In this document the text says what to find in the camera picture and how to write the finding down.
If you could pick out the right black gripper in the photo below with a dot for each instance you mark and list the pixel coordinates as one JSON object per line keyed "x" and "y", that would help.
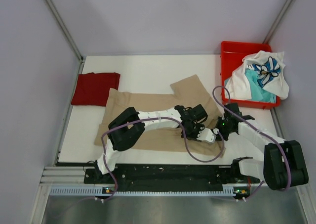
{"x": 220, "y": 120}

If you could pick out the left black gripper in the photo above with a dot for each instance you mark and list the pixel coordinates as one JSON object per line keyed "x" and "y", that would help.
{"x": 194, "y": 137}

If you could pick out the beige t-shirt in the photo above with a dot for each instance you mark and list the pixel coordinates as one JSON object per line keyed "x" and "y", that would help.
{"x": 188, "y": 92}

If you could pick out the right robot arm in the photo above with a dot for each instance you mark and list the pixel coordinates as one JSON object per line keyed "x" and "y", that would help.
{"x": 283, "y": 164}

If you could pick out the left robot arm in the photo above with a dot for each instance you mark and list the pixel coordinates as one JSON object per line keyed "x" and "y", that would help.
{"x": 125, "y": 130}

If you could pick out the teal t-shirt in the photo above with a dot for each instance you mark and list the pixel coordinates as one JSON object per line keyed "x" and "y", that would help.
{"x": 257, "y": 93}

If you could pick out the red plastic bin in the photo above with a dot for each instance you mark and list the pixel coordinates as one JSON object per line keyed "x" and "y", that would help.
{"x": 232, "y": 54}

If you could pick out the white printed t-shirt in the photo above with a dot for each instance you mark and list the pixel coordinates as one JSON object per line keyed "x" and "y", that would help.
{"x": 270, "y": 68}

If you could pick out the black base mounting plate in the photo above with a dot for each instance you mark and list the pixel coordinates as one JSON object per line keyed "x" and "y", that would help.
{"x": 153, "y": 177}

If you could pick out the folded red t-shirt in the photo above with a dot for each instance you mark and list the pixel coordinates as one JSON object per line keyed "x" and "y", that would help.
{"x": 92, "y": 89}

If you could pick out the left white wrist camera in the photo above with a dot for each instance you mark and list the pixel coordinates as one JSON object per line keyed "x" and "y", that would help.
{"x": 208, "y": 135}

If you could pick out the aluminium frame rail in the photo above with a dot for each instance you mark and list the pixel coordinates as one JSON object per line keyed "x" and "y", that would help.
{"x": 82, "y": 175}

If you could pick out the right aluminium corner post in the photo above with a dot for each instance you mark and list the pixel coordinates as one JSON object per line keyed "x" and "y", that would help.
{"x": 278, "y": 20}

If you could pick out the aluminium corner post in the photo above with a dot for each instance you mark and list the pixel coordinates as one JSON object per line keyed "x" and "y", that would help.
{"x": 278, "y": 20}
{"x": 66, "y": 33}

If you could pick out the grey slotted cable duct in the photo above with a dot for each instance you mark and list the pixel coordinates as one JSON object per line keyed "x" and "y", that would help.
{"x": 103, "y": 191}

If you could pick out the left aluminium corner post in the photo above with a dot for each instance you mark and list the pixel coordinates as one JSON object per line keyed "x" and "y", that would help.
{"x": 66, "y": 33}

